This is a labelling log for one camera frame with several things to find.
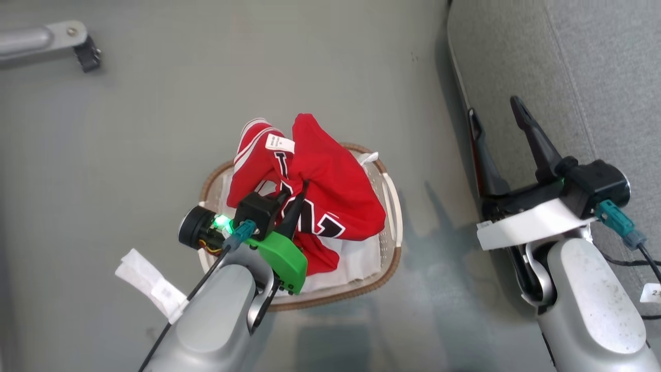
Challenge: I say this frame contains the teal right cable connector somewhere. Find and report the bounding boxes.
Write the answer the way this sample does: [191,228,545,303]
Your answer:
[594,200,647,250]

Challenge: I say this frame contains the grey fabric sofa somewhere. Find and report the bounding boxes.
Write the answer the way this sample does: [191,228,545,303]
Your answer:
[446,0,661,323]

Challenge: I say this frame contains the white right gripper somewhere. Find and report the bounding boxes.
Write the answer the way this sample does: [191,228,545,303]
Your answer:
[467,95,598,252]

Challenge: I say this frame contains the teal cable connector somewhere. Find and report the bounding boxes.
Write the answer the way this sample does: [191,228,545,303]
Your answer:
[594,200,647,250]
[222,219,258,252]

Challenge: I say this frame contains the white paper cable tag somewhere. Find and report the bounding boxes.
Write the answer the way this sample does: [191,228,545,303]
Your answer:
[114,248,190,324]

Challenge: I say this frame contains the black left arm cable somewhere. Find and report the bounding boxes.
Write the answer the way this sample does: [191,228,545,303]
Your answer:
[137,243,233,372]

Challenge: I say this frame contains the red basketball jersey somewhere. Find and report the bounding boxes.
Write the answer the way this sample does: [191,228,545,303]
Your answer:
[226,113,387,276]

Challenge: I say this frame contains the grey metal chair leg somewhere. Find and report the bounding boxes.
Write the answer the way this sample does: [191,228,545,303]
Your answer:
[0,20,89,64]

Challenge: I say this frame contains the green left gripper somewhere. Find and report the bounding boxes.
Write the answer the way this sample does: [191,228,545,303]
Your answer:
[178,178,311,296]

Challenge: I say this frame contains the white laundry basket brown rim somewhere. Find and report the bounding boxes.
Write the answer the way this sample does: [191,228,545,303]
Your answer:
[198,143,404,312]

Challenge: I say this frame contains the black chair caster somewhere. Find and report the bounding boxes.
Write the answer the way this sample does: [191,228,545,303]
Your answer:
[73,35,103,73]

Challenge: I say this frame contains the thin black loose cable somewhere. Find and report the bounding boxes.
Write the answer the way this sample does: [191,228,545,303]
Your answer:
[598,250,661,321]

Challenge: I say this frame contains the white cloth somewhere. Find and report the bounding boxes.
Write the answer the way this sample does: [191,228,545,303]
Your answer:
[206,151,384,294]

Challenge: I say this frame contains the teal left cable connector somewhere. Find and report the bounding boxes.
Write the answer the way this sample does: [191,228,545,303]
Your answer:
[222,219,258,252]

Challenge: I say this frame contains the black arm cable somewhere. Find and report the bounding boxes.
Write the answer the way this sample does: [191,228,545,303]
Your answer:
[636,245,661,286]
[137,243,233,372]

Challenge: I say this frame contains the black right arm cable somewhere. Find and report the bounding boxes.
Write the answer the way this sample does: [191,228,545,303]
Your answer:
[636,245,661,286]

